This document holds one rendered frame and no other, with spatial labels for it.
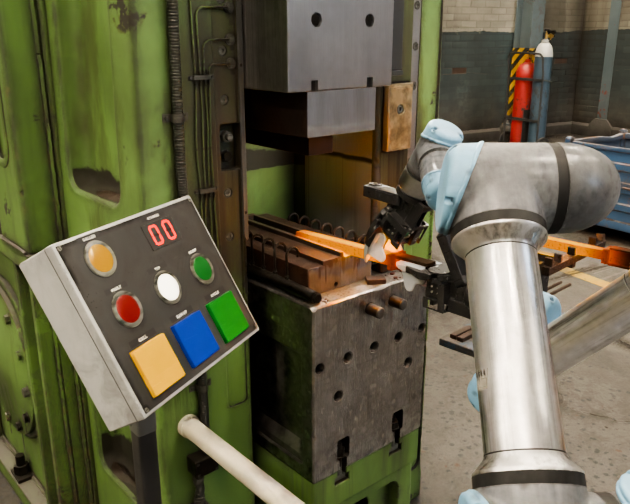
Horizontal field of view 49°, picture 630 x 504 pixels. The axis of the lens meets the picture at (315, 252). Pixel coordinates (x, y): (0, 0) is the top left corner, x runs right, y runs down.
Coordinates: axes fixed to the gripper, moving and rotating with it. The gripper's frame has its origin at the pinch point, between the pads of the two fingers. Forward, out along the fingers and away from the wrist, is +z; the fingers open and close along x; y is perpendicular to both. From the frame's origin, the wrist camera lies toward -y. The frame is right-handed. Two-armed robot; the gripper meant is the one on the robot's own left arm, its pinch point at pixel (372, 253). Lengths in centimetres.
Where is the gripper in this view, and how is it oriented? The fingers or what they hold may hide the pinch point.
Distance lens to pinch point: 154.3
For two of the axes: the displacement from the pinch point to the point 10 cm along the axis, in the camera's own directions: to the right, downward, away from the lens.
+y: 5.7, 6.7, -4.8
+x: 7.6, -2.0, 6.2
